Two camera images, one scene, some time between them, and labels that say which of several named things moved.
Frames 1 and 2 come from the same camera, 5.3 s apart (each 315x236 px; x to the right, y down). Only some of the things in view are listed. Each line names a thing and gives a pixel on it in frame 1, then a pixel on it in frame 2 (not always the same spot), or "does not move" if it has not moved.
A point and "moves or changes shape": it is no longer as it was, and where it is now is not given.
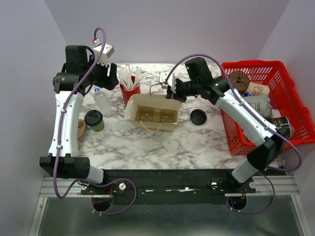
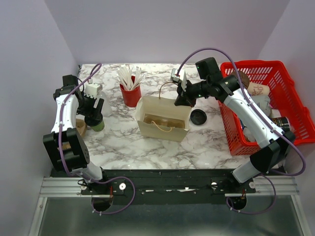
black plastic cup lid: [93, 117] does not move
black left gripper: [110, 81] → [91, 110]
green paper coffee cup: [98, 127] does not move
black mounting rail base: [169, 187] does not move
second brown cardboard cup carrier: [81, 130] does not move
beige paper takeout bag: [152, 112] moves or changes shape
